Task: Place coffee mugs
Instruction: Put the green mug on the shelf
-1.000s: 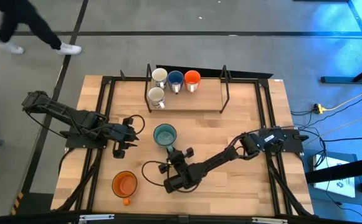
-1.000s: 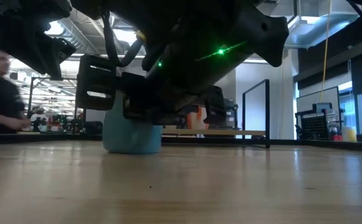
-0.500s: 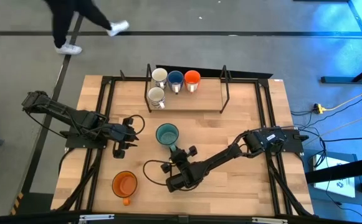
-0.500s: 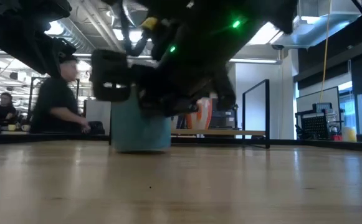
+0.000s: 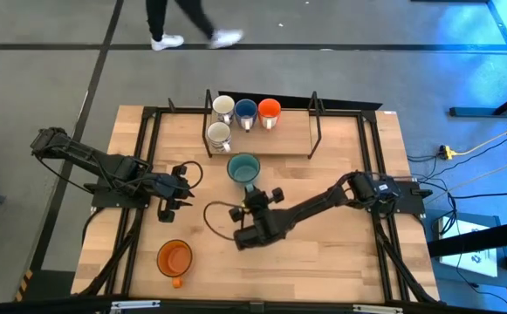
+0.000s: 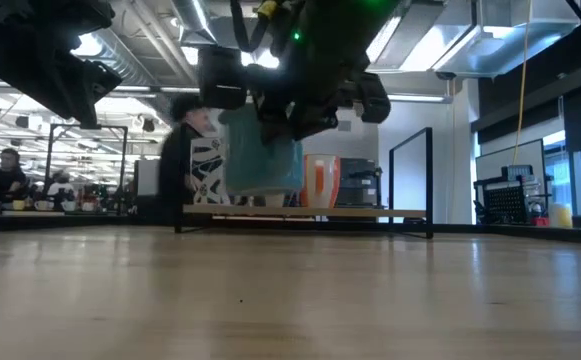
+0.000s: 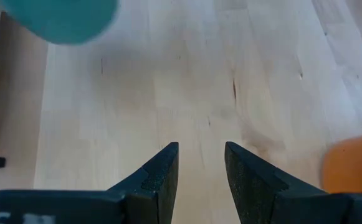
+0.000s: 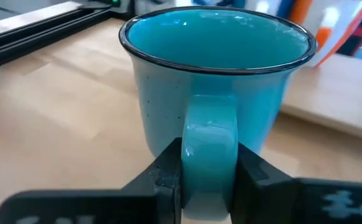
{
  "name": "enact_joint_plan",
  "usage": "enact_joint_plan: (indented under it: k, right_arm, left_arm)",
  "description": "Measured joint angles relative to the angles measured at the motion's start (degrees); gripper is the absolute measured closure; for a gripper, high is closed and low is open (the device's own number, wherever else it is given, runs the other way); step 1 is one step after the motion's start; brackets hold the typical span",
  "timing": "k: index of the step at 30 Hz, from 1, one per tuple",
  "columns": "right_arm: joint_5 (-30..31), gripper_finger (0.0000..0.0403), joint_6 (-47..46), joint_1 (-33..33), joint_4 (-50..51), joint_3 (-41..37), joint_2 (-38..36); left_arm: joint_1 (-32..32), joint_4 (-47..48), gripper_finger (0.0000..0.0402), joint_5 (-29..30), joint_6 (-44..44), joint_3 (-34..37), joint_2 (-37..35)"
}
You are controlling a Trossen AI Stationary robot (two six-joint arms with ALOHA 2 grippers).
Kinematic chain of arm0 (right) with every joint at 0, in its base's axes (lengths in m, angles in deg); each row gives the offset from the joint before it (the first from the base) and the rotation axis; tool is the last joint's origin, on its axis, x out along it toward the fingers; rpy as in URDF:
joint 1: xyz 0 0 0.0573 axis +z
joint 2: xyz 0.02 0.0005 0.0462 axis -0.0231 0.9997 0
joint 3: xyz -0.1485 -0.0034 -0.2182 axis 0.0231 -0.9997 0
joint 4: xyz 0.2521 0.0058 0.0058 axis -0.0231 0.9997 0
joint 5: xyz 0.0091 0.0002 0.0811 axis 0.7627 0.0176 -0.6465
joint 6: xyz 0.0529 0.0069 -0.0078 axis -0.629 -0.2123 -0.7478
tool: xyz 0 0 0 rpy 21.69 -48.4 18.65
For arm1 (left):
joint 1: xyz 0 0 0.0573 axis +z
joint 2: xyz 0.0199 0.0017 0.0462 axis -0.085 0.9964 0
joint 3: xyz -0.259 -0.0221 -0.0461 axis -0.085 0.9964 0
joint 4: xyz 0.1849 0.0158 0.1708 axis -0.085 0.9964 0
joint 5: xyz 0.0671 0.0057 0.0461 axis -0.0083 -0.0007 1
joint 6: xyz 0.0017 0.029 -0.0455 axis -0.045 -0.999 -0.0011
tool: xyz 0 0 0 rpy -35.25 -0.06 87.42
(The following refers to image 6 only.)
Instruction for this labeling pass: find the silver round ventilation duct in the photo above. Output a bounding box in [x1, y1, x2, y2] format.
[74, 0, 221, 101]

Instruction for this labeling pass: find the long linear ceiling light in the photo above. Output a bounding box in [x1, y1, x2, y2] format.
[109, 82, 454, 105]

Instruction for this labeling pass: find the black looped cable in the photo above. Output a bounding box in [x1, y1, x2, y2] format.
[228, 0, 279, 54]

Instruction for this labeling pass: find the yellow container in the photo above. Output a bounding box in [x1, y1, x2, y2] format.
[549, 203, 574, 229]

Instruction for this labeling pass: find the wooden shelf with black frame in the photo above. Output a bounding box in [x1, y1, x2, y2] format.
[173, 127, 435, 240]

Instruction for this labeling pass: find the black pegboard rack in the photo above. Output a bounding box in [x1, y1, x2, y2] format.
[473, 166, 534, 225]

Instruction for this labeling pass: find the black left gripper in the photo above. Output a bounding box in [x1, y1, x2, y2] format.
[0, 29, 124, 131]

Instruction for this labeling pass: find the grey machine cabinet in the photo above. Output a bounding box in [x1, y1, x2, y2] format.
[337, 157, 386, 209]

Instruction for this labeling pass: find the orange and white mug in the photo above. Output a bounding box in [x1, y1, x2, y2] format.
[302, 153, 342, 210]

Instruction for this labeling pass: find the yellow hanging cable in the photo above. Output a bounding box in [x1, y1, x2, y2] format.
[512, 0, 534, 151]

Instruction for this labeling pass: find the person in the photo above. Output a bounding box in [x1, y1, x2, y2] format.
[0, 147, 27, 204]
[157, 92, 219, 227]
[45, 171, 77, 201]

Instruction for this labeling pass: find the white whiteboard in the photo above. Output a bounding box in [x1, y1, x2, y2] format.
[474, 138, 547, 201]

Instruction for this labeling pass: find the teal ceramic mug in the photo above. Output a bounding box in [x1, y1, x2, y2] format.
[218, 104, 305, 197]

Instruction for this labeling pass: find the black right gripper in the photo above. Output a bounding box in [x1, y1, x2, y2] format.
[197, 47, 391, 145]

